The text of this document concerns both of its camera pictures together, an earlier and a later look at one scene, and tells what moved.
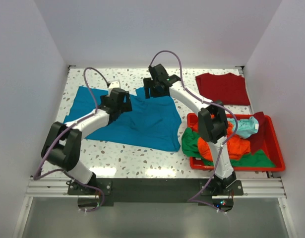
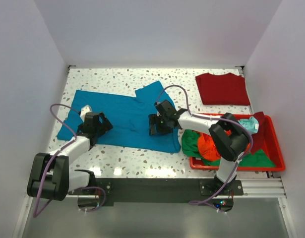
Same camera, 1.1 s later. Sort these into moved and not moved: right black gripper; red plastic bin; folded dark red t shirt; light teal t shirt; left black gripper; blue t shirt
Moved: right black gripper; left black gripper
Not moved: blue t shirt; light teal t shirt; folded dark red t shirt; red plastic bin
